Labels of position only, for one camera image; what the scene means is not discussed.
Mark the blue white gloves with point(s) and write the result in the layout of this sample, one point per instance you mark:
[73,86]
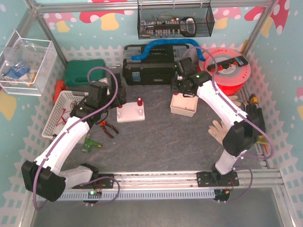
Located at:
[18,72]

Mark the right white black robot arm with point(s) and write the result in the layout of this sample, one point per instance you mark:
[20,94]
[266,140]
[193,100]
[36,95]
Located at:
[241,136]

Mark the white work glove lower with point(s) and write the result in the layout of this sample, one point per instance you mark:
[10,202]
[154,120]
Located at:
[218,130]

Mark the white parts tray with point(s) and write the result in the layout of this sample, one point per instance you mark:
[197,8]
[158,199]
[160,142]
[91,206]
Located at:
[185,106]

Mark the grey slotted cable duct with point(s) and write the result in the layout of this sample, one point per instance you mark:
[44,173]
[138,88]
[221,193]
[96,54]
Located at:
[138,195]

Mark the white peg base plate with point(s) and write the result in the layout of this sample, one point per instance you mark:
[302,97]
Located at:
[130,112]

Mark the large red spring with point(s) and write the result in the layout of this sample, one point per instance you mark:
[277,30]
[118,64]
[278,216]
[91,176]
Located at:
[139,101]

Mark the white work glove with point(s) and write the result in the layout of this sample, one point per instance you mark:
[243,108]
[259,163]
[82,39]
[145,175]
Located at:
[218,130]
[235,100]

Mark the green plastic case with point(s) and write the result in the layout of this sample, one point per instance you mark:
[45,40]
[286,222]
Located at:
[77,70]

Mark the white perforated basket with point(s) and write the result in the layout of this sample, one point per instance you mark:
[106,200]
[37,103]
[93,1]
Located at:
[61,112]

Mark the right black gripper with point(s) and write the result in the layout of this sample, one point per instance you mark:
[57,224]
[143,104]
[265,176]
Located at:
[178,85]

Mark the orange tool handle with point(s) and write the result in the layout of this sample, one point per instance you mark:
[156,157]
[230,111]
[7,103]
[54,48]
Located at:
[60,86]

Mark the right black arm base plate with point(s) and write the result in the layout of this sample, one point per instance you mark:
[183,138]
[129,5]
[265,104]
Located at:
[214,179]

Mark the black toolbox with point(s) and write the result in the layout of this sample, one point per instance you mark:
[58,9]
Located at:
[158,68]

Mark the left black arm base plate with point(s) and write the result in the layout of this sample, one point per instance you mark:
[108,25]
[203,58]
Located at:
[105,183]

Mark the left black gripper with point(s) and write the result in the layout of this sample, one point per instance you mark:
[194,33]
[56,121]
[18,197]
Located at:
[117,88]

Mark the clear acrylic box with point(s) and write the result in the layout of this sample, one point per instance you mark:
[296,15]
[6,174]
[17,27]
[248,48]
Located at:
[39,54]

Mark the red filament spool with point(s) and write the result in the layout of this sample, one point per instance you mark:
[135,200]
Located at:
[231,80]

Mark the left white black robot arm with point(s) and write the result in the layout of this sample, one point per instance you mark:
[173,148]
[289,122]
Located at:
[44,176]

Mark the white work glove upper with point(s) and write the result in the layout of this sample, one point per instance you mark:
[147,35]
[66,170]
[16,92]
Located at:
[235,100]

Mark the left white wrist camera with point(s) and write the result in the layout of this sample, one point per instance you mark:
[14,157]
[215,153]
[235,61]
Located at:
[108,83]

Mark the green screwdriver handle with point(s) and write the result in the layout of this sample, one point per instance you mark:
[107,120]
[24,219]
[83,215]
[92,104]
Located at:
[89,144]

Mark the black red connector strip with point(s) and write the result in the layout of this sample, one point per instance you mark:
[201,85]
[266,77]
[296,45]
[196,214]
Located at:
[239,61]

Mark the black mesh wire basket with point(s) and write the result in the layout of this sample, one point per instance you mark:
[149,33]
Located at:
[157,19]

